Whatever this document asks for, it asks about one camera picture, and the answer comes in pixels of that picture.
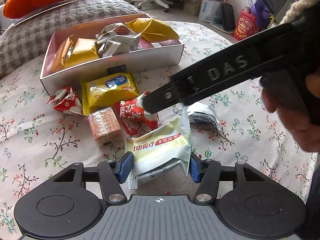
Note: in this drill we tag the pale green white snack packet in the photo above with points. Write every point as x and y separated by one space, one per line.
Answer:
160 151

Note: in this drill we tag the clear-wrapped brown wafer pack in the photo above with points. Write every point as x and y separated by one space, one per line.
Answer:
104 125

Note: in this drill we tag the white blue snack packet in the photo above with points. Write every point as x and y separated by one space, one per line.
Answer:
199 113

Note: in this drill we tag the yellow blue-label snack packet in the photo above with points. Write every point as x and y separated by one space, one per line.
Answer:
106 91

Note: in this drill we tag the grey checked quilt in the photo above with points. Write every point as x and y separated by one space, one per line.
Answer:
23 42

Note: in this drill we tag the large yellow snack bag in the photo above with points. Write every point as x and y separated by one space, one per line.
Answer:
152 30
84 50

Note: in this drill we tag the red yellow snack bag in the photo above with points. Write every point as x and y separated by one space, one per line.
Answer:
246 26

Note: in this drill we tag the floral tablecloth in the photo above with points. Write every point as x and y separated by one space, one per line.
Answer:
37 141

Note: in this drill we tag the black das left gripper right finger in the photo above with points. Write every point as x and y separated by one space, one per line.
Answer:
253 57

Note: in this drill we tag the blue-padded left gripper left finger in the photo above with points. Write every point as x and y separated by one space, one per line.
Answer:
123 167

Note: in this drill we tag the gold snack bar wrapper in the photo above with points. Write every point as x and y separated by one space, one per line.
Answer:
62 55

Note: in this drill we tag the person's right hand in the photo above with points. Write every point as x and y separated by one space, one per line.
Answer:
292 112

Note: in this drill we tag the white nut snack packet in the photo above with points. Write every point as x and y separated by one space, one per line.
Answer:
118 28

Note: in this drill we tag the white blue paper bag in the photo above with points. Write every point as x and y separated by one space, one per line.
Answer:
210 11

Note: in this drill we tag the clear plastic sheet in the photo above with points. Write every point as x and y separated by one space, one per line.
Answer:
40 11

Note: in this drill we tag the silver white snack packet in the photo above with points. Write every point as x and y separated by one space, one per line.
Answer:
118 44

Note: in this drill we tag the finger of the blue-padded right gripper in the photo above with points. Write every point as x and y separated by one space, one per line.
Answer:
195 168

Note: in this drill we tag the red white candy packet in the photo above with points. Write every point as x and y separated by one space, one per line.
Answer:
132 114
66 101

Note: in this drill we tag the pink snack packet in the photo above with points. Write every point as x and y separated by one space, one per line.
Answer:
144 44

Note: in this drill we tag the purple toy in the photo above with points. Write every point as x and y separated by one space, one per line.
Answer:
261 13

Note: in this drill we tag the black bag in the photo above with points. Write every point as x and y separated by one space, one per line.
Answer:
228 21

